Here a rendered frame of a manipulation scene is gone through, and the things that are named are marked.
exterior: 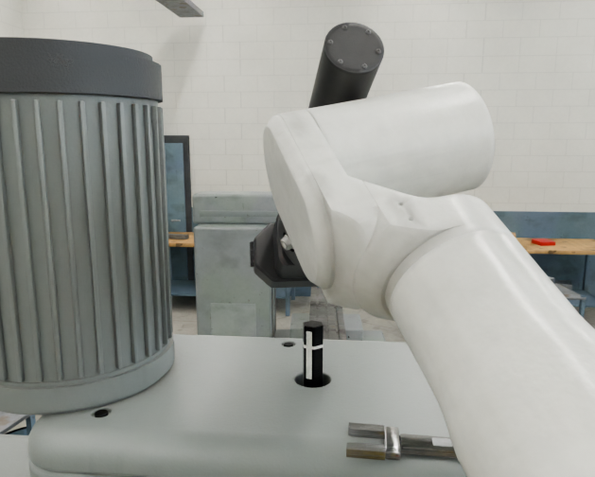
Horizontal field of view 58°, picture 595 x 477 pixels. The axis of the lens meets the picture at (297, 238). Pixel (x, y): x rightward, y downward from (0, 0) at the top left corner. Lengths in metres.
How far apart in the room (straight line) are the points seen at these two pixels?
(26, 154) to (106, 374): 0.21
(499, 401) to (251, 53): 7.05
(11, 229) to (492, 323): 0.40
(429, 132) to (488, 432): 0.16
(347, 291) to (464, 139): 0.11
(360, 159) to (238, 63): 6.93
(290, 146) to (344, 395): 0.32
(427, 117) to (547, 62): 7.16
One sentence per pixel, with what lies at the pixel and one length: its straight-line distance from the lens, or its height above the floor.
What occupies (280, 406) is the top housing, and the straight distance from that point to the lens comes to 0.52.
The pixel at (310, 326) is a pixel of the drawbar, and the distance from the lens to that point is 0.54.
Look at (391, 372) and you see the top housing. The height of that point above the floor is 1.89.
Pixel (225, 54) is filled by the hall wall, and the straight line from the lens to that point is 7.26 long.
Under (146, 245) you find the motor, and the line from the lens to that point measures 0.53.
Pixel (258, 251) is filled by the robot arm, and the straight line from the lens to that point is 0.47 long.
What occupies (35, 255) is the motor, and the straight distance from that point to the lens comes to 0.50.
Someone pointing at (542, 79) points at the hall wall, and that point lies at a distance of 7.42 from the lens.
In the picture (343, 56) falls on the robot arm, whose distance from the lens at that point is 0.31.
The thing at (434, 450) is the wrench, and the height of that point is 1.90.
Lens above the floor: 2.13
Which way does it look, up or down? 11 degrees down
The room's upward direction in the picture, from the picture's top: straight up
